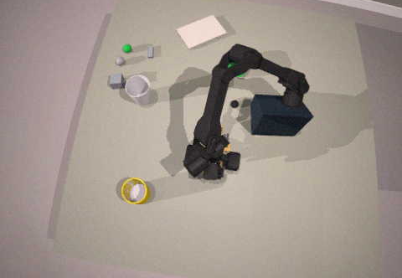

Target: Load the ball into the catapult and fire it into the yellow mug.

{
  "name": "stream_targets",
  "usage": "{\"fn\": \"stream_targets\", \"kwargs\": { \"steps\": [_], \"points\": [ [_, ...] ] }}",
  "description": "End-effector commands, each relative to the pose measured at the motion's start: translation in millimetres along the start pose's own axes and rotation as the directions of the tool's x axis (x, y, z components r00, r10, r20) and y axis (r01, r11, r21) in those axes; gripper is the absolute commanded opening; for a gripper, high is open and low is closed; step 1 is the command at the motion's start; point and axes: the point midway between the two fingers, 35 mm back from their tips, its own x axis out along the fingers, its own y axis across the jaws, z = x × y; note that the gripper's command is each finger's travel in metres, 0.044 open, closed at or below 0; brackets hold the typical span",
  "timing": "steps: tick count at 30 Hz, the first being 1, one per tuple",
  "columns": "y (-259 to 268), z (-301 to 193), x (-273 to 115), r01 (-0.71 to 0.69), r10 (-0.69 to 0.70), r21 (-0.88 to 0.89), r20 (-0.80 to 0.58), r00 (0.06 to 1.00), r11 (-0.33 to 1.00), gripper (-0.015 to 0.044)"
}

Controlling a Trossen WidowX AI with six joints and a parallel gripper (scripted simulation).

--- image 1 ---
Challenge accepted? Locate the white ball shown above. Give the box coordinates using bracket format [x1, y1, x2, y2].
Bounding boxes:
[116, 56, 125, 65]

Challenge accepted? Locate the black ball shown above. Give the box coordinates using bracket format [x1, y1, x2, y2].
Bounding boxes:
[231, 100, 239, 108]

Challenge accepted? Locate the cream flat rectangular slab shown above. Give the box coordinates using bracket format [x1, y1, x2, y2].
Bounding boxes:
[177, 15, 227, 50]

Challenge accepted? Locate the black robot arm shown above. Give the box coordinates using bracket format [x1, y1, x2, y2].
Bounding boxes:
[183, 44, 310, 180]

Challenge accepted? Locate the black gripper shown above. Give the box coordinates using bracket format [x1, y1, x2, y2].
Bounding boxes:
[184, 145, 240, 171]

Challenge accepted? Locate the green ball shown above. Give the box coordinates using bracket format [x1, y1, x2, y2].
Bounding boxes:
[123, 44, 131, 53]

